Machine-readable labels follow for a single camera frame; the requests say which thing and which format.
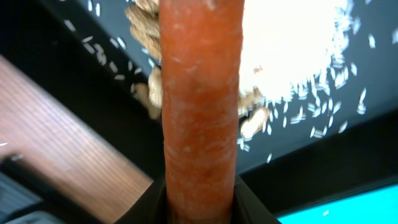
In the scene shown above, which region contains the rice and peanuts pile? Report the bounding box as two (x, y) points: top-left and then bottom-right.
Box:
(125, 1), (360, 142)

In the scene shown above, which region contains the teal plastic tray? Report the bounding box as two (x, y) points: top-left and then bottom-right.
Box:
(278, 185), (397, 224)

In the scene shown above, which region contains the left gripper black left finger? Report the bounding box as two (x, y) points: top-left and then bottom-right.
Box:
(115, 175), (168, 224)

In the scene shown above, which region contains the black tray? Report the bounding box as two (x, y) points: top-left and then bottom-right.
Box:
(1, 1), (397, 214)

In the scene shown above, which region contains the orange carrot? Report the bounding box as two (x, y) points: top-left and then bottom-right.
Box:
(159, 0), (244, 223)

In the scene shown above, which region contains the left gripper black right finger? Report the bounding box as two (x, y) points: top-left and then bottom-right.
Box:
(232, 176), (280, 224)

